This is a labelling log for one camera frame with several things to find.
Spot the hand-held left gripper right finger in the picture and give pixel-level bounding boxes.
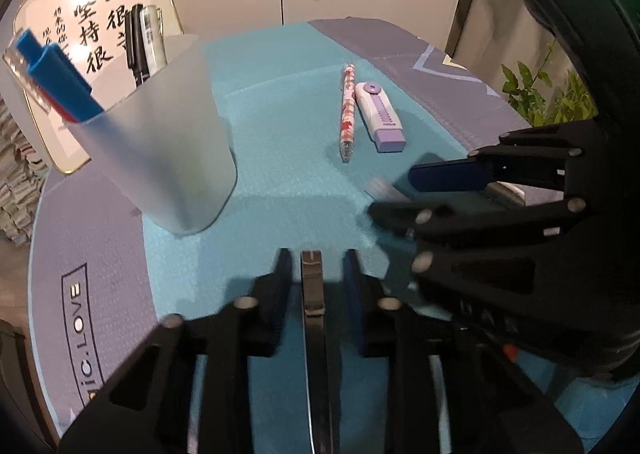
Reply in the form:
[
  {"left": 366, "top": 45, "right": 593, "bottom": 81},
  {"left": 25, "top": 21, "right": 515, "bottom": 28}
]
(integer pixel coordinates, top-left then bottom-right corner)
[{"left": 343, "top": 248, "right": 583, "bottom": 454}]

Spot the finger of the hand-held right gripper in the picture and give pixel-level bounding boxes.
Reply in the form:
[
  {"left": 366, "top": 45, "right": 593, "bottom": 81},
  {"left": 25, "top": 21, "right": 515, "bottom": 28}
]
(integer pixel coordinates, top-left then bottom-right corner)
[
  {"left": 407, "top": 121, "right": 608, "bottom": 195},
  {"left": 369, "top": 197, "right": 611, "bottom": 316}
]

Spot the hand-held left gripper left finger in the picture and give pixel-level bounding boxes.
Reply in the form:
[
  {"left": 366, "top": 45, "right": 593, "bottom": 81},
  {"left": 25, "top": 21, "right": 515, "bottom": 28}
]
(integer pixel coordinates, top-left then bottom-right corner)
[{"left": 59, "top": 248, "right": 296, "bottom": 454}]

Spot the black pen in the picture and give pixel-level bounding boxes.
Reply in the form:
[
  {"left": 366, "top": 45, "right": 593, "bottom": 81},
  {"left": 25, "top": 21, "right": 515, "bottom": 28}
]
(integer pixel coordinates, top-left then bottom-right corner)
[
  {"left": 124, "top": 4, "right": 146, "bottom": 88},
  {"left": 300, "top": 250, "right": 343, "bottom": 454}
]

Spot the white purple correction tape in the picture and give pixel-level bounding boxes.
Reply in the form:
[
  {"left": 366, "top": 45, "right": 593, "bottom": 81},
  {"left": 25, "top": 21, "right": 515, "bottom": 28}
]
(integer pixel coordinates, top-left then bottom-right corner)
[{"left": 354, "top": 81, "right": 406, "bottom": 153}]

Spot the white red patterned pen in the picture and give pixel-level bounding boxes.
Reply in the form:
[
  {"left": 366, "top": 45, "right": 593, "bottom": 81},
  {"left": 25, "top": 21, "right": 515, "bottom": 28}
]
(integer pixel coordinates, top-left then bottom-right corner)
[{"left": 341, "top": 63, "right": 357, "bottom": 164}]

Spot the translucent plastic pen cup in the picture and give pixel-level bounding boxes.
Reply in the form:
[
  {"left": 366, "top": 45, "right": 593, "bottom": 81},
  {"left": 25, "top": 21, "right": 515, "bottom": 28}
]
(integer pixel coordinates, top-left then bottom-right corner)
[{"left": 57, "top": 33, "right": 238, "bottom": 235}]

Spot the pale white pen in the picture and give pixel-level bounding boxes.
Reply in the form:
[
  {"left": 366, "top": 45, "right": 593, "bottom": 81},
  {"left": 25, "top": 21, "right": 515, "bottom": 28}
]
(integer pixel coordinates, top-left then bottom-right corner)
[{"left": 140, "top": 4, "right": 168, "bottom": 78}]

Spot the blue pen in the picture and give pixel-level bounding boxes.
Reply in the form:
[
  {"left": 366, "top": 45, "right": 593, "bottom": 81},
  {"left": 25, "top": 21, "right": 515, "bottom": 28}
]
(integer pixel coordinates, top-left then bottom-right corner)
[{"left": 14, "top": 29, "right": 106, "bottom": 124}]

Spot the red pen clear cap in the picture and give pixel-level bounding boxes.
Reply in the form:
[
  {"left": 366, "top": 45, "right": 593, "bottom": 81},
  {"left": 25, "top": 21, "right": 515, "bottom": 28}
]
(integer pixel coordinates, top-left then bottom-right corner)
[{"left": 2, "top": 47, "right": 81, "bottom": 125}]

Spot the green leafy plant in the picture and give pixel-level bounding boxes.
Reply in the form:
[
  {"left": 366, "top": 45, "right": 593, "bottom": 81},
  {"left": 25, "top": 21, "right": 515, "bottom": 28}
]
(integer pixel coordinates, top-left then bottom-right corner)
[{"left": 500, "top": 42, "right": 598, "bottom": 127}]

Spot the teal and grey tablecloth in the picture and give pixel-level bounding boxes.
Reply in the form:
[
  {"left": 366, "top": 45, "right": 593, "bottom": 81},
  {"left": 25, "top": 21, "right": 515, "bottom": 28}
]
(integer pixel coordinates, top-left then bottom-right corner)
[{"left": 27, "top": 17, "right": 618, "bottom": 454}]

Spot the tall pile of papers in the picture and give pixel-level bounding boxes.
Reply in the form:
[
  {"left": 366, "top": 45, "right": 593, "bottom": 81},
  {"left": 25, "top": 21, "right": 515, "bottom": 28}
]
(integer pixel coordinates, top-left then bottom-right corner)
[{"left": 0, "top": 99, "right": 48, "bottom": 237}]

